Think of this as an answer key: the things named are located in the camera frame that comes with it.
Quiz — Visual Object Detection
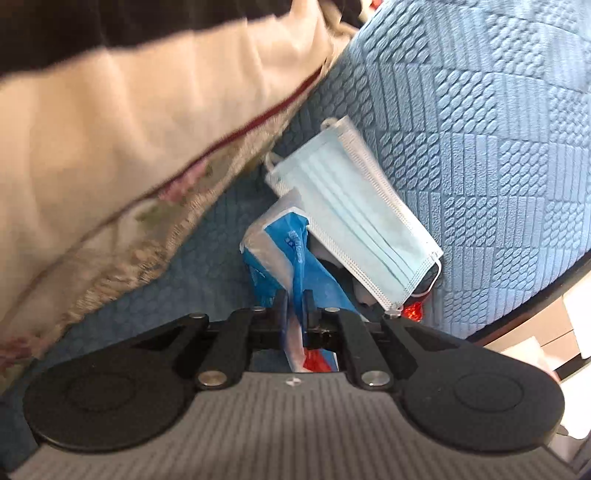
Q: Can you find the blue tissue pack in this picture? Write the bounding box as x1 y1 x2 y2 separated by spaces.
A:
240 189 358 372

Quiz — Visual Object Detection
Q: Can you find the red foil tea packet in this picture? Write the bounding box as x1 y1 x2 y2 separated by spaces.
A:
402 301 424 322

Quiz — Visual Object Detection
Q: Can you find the blue surgical face mask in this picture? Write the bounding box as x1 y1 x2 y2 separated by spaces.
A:
264 117 443 314

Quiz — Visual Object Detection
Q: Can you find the floral cream pillow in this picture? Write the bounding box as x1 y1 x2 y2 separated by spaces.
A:
0 0 359 393

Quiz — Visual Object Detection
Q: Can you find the blue textured sofa cover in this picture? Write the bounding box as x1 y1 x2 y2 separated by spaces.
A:
1 1 590 472

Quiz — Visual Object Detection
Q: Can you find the dark wooden sofa frame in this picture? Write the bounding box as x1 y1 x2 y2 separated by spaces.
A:
467 252 591 346

